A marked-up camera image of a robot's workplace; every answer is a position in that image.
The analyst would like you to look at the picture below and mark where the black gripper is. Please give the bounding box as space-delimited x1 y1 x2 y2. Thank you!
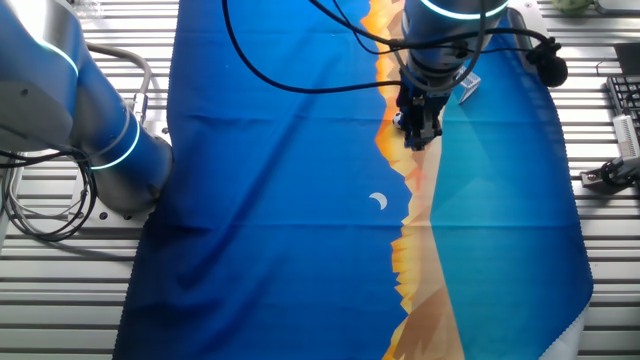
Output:
397 81 452 152

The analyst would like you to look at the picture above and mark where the white mesh toy goal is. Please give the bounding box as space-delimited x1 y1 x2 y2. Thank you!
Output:
456 66 483 106

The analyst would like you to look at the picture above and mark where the blue orange printed cloth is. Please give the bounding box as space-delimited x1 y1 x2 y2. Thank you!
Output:
112 0 595 360

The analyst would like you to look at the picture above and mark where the green round object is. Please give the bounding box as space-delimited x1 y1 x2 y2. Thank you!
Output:
551 0 599 15

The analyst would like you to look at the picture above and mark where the black keyboard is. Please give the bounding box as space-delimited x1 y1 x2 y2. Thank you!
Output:
605 74 640 126

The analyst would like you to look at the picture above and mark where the dark flat box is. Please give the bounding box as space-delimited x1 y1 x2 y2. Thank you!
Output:
613 41 640 77

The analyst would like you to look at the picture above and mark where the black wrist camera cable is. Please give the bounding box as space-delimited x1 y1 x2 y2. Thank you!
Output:
307 0 556 57

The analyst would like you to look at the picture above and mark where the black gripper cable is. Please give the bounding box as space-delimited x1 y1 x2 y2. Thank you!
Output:
220 0 404 96

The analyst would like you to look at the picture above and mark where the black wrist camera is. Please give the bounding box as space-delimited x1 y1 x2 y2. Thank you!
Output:
524 36 570 89

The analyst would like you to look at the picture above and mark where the metal camera stand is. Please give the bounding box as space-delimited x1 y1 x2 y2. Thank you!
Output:
579 155 640 196

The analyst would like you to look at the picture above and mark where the silver exterior camera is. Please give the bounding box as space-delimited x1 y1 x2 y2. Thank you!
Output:
611 114 640 160

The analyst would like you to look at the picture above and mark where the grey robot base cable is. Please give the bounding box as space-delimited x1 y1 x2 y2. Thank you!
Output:
86 42 154 126

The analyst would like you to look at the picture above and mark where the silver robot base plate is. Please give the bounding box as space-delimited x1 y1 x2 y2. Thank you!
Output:
68 192 174 229

